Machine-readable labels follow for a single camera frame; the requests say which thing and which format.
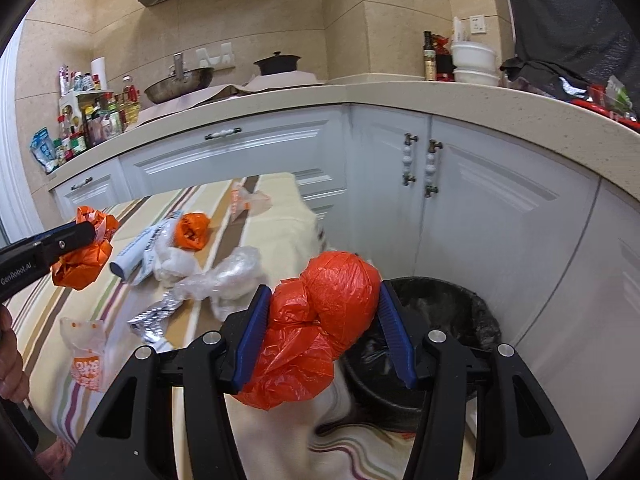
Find cabinet door handle left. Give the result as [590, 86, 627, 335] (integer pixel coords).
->
[402, 132, 419, 186]

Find white DHA powder pouch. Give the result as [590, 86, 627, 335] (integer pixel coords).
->
[108, 218, 177, 286]

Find blue snack bag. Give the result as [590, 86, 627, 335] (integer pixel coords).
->
[29, 127, 58, 174]

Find clear plastic bag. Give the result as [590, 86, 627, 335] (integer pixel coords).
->
[171, 246, 267, 322]

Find wall power socket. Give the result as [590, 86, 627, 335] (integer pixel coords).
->
[469, 14, 487, 35]

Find wall double switch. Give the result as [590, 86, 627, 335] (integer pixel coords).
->
[194, 41, 238, 72]

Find black lined trash bin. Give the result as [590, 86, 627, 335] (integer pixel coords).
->
[316, 276, 502, 436]

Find dark sauce bottle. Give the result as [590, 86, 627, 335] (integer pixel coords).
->
[423, 30, 437, 81]

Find stacked white bowls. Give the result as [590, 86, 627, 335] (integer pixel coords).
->
[451, 41, 500, 87]

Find cooking oil bottle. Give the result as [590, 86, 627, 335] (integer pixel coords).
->
[122, 75, 141, 126]

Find person's left hand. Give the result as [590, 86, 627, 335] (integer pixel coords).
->
[0, 306, 29, 403]

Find steel wok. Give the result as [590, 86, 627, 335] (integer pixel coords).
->
[144, 52, 214, 104]

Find drawer handle centre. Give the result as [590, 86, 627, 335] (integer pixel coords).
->
[204, 127, 243, 141]

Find white spice rack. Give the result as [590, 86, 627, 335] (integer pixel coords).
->
[58, 90, 117, 148]

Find black casserole pot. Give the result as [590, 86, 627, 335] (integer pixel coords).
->
[255, 51, 300, 76]

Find cabinet door handle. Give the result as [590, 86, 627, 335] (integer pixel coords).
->
[402, 132, 419, 186]
[424, 139, 444, 198]

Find striped tablecloth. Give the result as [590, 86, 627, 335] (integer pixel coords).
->
[9, 174, 413, 479]

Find red tray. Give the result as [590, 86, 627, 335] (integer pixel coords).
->
[570, 84, 639, 132]

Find drawer handle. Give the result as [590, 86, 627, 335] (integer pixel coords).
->
[204, 127, 243, 141]
[70, 177, 93, 191]

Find paper towel roll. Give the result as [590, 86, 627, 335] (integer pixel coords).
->
[91, 56, 108, 90]

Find silver foil wrapper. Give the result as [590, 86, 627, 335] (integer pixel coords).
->
[127, 292, 183, 353]

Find cabinet door handle right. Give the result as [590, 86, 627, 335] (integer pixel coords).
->
[424, 139, 444, 198]

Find drawer handle left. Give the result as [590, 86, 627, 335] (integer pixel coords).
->
[70, 177, 93, 191]

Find orange printed clear wrapper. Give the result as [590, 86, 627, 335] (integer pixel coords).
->
[60, 318, 106, 391]

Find dark hanging cloth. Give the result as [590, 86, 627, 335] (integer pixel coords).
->
[504, 0, 639, 107]

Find small orange wrapper ball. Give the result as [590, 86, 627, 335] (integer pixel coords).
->
[174, 212, 209, 252]

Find large orange plastic bag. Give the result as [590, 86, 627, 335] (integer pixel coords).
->
[235, 252, 382, 411]

